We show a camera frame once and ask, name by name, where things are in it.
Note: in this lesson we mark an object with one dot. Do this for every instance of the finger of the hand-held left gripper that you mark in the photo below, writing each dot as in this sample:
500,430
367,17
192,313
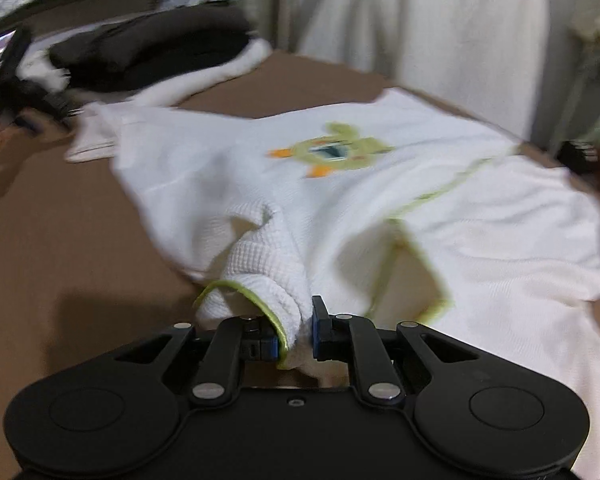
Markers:
44,105

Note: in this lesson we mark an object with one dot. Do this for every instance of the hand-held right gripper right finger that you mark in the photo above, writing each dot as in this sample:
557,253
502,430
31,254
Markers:
317,340

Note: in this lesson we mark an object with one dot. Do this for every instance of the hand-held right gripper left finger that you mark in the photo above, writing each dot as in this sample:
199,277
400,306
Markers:
270,349

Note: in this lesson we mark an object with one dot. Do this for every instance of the white garment with monster print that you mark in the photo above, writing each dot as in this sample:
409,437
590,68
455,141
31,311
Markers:
430,260

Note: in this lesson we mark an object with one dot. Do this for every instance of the black folded garment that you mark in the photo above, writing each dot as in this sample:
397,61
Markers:
144,77

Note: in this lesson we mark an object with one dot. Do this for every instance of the white folded garment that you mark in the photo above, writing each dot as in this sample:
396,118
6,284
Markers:
214,72

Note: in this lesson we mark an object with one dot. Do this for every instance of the beige curtain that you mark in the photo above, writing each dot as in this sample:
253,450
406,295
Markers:
270,0

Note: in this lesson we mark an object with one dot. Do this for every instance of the white hanging cloth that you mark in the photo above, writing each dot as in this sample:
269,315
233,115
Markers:
430,35

